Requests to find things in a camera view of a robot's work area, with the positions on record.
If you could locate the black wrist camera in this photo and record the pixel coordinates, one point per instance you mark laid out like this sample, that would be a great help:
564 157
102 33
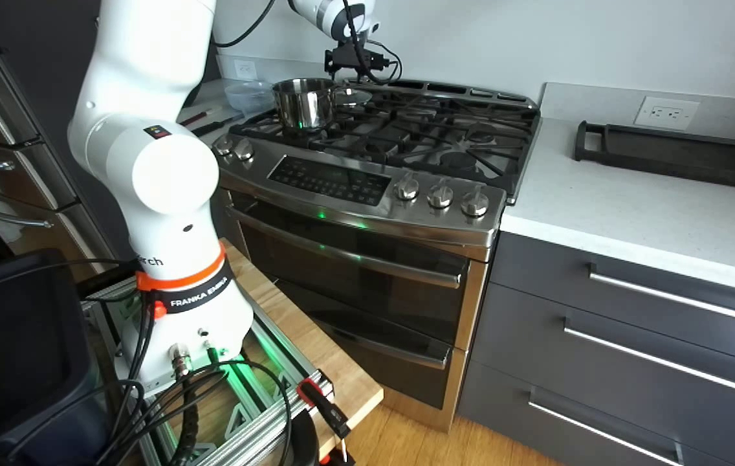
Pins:
371 61

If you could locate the black flat tray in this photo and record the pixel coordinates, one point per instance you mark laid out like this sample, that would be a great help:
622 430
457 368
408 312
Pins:
679 157

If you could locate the dark gray drawer cabinet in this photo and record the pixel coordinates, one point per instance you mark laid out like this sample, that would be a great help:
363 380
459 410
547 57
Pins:
32 120
627 371

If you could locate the dark plastic bin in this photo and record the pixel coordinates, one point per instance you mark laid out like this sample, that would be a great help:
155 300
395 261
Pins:
15 364

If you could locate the black oven control panel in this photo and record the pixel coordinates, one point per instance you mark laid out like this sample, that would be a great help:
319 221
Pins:
329 179

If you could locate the aluminium extrusion frame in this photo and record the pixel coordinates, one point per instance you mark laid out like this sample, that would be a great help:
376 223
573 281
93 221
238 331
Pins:
239 424

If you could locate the clear plastic container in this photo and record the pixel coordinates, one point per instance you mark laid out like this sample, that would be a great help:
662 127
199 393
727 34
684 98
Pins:
261 98

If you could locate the stainless steel pot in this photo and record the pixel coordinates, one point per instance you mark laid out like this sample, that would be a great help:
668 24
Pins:
303 105

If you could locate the silver stove knob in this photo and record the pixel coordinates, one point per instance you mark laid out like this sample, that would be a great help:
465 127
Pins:
474 206
408 191
244 155
225 149
442 197

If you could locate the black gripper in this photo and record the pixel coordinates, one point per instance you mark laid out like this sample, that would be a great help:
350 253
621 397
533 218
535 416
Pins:
345 57

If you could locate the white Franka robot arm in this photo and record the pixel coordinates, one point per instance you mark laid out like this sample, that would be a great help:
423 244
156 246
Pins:
151 164

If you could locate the red and black clamp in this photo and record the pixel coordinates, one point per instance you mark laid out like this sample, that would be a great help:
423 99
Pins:
324 406

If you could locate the wooden board platform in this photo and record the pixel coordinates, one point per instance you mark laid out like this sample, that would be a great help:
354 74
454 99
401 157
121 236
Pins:
324 353

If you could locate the black cast iron stove grates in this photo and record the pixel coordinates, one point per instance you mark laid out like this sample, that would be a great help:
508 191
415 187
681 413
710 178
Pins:
435 131

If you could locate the stainless steel gas range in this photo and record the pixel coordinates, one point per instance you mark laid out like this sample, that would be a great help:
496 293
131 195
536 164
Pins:
358 285

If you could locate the glass pot lid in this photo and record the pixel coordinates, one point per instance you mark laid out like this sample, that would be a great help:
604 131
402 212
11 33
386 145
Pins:
360 94

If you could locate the white wall outlet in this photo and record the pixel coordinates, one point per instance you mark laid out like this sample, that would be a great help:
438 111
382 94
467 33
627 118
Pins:
666 112

